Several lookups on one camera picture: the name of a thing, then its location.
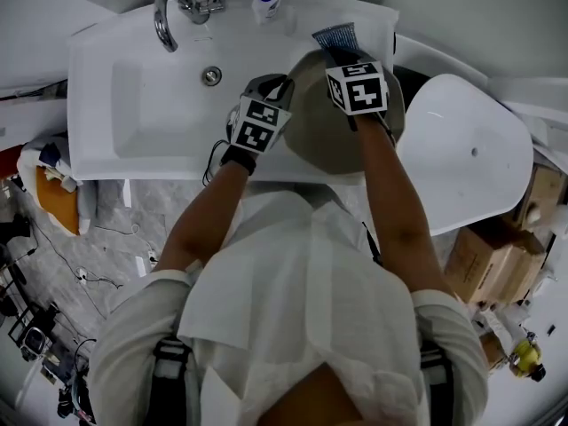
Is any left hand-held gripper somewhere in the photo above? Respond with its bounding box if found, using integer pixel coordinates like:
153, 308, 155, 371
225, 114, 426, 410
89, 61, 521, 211
229, 75, 296, 154

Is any beige frying pan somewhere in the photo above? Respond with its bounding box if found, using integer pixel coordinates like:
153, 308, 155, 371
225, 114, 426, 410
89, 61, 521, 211
283, 49, 407, 175

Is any person's right forearm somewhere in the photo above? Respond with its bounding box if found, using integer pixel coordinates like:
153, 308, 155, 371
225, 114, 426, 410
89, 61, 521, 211
354, 113, 456, 295

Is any yellow handheld device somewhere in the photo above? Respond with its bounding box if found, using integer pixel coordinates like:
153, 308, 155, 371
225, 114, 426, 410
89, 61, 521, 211
509, 339, 545, 379

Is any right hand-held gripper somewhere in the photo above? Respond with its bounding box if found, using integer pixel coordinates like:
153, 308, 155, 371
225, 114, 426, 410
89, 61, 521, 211
322, 50, 390, 117

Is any person's left forearm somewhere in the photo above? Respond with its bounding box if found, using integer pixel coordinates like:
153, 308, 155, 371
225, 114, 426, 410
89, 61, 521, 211
154, 162, 252, 274

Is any large cardboard box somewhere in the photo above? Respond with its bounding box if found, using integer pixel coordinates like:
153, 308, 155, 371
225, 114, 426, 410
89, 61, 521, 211
443, 222, 547, 305

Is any blue-grey sponge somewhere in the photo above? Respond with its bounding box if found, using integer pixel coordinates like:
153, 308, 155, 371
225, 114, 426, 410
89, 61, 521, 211
312, 21, 361, 55

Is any white bathtub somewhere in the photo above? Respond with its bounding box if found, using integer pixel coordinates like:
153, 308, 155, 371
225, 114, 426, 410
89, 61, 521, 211
397, 73, 535, 238

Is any white sink vanity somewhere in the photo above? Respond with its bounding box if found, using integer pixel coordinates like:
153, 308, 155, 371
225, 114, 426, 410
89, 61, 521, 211
66, 0, 398, 185

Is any black trash bin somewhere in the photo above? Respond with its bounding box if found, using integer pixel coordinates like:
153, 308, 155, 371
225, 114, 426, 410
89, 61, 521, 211
392, 64, 434, 106

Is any black harness strap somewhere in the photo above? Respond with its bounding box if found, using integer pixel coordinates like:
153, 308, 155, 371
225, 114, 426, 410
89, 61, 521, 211
419, 342, 456, 426
148, 337, 190, 426

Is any chrome sink drain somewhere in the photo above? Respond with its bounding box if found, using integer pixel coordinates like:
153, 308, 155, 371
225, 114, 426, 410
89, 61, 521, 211
201, 65, 223, 87

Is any chrome faucet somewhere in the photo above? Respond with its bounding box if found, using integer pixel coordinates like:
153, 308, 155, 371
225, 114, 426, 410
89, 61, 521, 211
154, 0, 223, 53

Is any person's white shirt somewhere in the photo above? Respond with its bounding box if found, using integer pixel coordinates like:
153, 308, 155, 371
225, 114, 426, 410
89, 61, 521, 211
88, 184, 492, 426

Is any orange cushion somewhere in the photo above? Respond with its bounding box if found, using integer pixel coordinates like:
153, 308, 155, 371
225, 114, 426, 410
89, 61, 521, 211
35, 166, 81, 236

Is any small cardboard box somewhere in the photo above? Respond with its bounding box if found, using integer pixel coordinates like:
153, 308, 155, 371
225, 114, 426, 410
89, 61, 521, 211
517, 164, 560, 234

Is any white bottle with blue cap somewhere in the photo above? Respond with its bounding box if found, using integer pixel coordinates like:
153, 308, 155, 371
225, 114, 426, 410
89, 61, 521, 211
251, 0, 284, 26

